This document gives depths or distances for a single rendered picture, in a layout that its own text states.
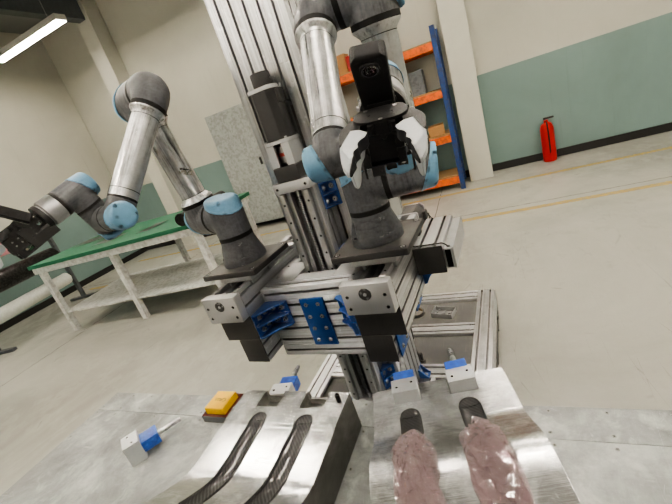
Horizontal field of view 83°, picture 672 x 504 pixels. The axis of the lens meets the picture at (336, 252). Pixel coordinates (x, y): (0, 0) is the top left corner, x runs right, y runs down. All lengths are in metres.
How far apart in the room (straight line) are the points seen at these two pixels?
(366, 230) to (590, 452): 0.65
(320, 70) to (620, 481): 0.86
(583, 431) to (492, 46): 5.31
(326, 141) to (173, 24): 6.72
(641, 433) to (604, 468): 0.09
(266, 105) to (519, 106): 4.90
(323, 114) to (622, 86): 5.44
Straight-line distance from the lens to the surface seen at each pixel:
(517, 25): 5.83
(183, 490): 0.80
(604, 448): 0.79
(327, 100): 0.81
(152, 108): 1.23
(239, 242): 1.28
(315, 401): 0.85
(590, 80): 5.95
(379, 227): 1.02
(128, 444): 1.09
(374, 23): 0.95
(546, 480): 0.63
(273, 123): 1.18
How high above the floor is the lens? 1.39
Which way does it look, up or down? 19 degrees down
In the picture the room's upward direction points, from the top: 19 degrees counter-clockwise
